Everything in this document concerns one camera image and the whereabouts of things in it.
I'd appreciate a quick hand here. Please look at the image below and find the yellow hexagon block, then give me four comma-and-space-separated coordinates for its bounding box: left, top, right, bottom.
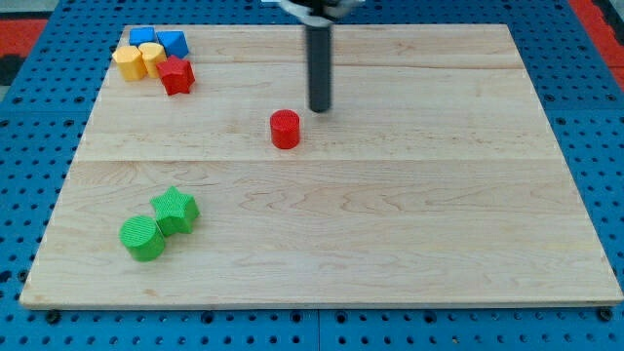
112, 46, 147, 81

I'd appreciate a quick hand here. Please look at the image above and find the blue triangle block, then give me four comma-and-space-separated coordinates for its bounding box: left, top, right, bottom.
156, 30, 189, 59

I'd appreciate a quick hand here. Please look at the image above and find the yellow rounded block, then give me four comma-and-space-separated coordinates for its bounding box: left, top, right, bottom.
138, 42, 167, 78

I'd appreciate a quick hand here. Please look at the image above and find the blue cube block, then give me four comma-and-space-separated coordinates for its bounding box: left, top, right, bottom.
129, 26, 157, 47

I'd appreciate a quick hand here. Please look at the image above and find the red star block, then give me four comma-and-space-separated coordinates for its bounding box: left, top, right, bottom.
156, 55, 195, 96

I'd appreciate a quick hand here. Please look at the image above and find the green cylinder block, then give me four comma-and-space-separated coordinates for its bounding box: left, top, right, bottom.
119, 215, 166, 262

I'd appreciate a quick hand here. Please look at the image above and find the wooden board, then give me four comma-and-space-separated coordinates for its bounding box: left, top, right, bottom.
20, 24, 623, 310

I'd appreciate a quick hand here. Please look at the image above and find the green star block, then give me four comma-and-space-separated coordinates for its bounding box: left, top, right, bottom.
150, 186, 200, 237

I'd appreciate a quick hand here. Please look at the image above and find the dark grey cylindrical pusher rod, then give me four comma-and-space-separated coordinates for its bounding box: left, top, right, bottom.
305, 25, 332, 113

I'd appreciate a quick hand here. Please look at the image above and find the red cylinder block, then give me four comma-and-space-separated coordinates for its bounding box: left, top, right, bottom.
269, 109, 300, 149

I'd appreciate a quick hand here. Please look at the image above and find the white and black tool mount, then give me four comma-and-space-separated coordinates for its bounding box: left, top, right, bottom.
279, 0, 365, 25

